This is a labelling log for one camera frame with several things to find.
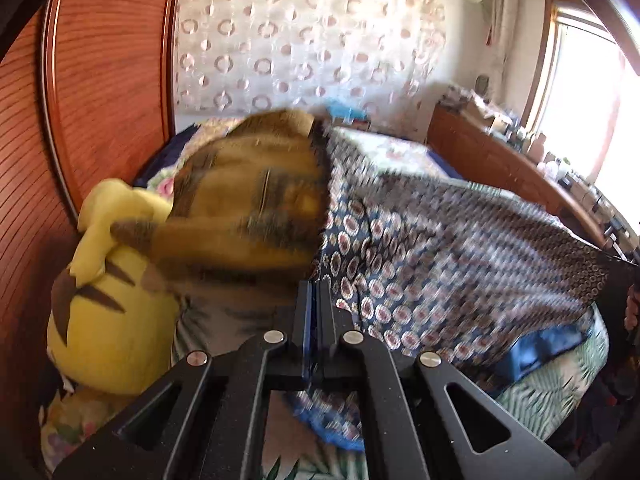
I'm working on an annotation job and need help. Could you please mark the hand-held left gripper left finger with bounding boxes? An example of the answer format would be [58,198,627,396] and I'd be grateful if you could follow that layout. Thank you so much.
[52,280,314,480]

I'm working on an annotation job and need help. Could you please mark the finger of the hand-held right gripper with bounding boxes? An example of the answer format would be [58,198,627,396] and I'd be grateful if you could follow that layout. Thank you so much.
[596,251,640,361]

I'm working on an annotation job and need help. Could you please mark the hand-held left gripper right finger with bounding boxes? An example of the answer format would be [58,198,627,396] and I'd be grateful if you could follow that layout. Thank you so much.
[315,279,577,480]

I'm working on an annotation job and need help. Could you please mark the navy circle-print shirt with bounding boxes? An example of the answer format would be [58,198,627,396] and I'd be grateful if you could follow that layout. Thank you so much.
[280,125,626,453]

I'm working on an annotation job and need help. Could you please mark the person's right hand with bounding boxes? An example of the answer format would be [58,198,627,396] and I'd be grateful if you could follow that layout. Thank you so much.
[625,282,640,333]

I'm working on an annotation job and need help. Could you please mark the brown tiger plush toy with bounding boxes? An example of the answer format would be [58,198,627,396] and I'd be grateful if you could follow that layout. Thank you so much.
[110,107,335,361]

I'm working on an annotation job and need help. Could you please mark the leaf print sheet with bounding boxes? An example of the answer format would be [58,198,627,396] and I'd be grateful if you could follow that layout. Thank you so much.
[265,305,612,480]

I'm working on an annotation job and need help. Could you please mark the long wooden cabinet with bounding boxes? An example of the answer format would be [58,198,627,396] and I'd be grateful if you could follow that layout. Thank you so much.
[426,101,640,263]

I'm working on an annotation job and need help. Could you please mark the wood-framed window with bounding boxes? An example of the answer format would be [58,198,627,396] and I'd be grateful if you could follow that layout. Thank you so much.
[522,0,640,203]

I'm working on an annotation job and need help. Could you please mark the yellow plush toy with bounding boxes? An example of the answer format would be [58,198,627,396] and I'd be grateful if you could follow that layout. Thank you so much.
[46,178,185,397]

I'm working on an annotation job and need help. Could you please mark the cardboard box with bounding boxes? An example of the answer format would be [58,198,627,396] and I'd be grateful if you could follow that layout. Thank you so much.
[465,99,517,132]

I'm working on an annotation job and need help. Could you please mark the navy blanket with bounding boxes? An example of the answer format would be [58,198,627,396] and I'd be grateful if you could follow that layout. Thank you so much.
[131,127,202,188]

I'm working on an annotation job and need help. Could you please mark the white gathered window curtain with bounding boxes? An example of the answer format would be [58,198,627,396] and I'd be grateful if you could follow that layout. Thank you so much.
[486,0,526,107]

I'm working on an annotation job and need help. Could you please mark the circle-print sheer curtain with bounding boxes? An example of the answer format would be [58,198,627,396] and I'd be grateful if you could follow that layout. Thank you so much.
[172,0,451,117]

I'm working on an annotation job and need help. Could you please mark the wooden headboard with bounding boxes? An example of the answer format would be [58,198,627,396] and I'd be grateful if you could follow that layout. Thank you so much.
[0,0,185,411]

